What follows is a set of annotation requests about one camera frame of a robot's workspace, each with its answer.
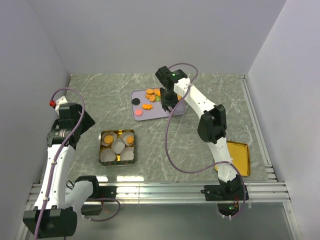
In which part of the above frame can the gold tin lid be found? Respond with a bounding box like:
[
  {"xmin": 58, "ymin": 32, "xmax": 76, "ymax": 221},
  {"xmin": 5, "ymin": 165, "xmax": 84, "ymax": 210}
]
[{"xmin": 209, "ymin": 138, "xmax": 250, "ymax": 183}]

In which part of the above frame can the purple tray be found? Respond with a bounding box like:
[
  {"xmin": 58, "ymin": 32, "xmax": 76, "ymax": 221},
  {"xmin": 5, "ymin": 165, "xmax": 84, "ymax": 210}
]
[{"xmin": 130, "ymin": 87, "xmax": 170, "ymax": 121}]

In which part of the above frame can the orange flower cookie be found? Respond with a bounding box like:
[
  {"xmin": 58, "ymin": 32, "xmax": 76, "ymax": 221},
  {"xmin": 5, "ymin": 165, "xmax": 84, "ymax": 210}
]
[{"xmin": 153, "ymin": 88, "xmax": 161, "ymax": 97}]

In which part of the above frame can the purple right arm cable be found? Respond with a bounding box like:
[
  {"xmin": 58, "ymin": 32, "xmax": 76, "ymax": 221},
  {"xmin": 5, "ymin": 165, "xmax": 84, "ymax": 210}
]
[{"xmin": 165, "ymin": 62, "xmax": 246, "ymax": 220}]

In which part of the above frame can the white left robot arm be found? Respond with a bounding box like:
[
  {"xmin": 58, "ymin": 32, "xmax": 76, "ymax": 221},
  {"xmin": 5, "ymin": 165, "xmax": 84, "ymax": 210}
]
[{"xmin": 22, "ymin": 102, "xmax": 101, "ymax": 239}]

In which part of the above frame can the orange sandwich cookie top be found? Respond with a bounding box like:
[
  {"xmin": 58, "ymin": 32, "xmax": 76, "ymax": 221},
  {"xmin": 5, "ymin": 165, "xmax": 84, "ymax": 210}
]
[{"xmin": 146, "ymin": 89, "xmax": 154, "ymax": 95}]

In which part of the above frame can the pink round cookie left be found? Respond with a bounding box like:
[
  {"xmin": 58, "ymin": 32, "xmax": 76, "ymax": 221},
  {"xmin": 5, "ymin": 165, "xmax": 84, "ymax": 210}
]
[{"xmin": 134, "ymin": 109, "xmax": 143, "ymax": 116}]

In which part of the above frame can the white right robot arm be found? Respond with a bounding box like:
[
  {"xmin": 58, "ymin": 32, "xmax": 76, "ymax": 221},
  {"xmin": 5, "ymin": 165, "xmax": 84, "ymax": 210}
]
[{"xmin": 155, "ymin": 66, "xmax": 244, "ymax": 200}]

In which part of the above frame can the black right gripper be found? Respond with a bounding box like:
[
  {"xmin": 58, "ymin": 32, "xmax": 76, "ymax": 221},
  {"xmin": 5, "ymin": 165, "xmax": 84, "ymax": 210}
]
[{"xmin": 160, "ymin": 87, "xmax": 180, "ymax": 111}]

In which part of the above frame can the green gold cookie tin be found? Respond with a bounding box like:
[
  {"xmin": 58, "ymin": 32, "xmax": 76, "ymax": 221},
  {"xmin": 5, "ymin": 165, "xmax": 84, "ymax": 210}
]
[{"xmin": 98, "ymin": 129, "xmax": 137, "ymax": 166}]

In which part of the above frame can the white paper cup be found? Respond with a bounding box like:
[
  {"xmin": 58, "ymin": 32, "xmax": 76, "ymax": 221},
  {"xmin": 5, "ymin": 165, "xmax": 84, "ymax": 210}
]
[
  {"xmin": 101, "ymin": 131, "xmax": 117, "ymax": 146},
  {"xmin": 120, "ymin": 131, "xmax": 135, "ymax": 146},
  {"xmin": 120, "ymin": 147, "xmax": 134, "ymax": 161},
  {"xmin": 111, "ymin": 137, "xmax": 126, "ymax": 155},
  {"xmin": 99, "ymin": 148, "xmax": 117, "ymax": 163}
]

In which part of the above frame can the orange leaf cookie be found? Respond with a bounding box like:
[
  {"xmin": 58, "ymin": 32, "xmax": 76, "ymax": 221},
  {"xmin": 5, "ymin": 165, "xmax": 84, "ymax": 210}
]
[{"xmin": 149, "ymin": 95, "xmax": 156, "ymax": 102}]

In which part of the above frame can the black sandwich cookie left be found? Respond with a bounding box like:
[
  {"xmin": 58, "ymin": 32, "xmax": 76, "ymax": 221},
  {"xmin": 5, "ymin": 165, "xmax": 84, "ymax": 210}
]
[{"xmin": 131, "ymin": 98, "xmax": 140, "ymax": 106}]

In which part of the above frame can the orange fish cookie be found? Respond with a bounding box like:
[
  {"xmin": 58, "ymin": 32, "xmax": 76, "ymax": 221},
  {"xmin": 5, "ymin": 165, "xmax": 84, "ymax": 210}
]
[{"xmin": 142, "ymin": 104, "xmax": 154, "ymax": 110}]

